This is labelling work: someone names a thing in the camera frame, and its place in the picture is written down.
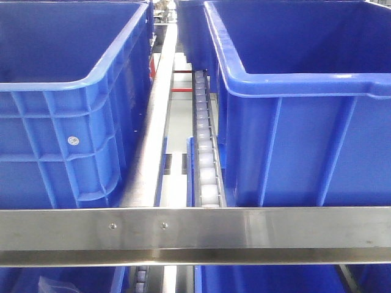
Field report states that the white roller track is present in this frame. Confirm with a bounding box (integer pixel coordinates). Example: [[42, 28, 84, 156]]
[[192, 70, 227, 208]]

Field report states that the blue bin front right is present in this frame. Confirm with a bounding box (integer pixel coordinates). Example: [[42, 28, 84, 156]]
[[177, 1, 390, 207]]

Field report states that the blue bin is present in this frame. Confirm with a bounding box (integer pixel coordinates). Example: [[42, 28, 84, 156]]
[[177, 1, 390, 207], [1, 1, 151, 209], [1, 267, 129, 292], [195, 264, 390, 292]]

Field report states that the blue bin front left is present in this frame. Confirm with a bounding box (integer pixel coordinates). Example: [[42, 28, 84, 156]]
[[1, 1, 151, 209]]

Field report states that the lower blue bin right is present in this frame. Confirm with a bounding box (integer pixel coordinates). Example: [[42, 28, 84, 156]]
[[195, 264, 390, 292]]

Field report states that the lower blue bin left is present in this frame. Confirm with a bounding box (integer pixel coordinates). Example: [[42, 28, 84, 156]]
[[1, 267, 129, 292]]

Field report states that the steel divider rail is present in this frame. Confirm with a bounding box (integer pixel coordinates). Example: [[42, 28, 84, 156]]
[[120, 23, 178, 208]]

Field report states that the steel shelf front rail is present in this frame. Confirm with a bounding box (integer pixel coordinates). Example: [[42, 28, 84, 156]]
[[1, 207, 390, 267]]

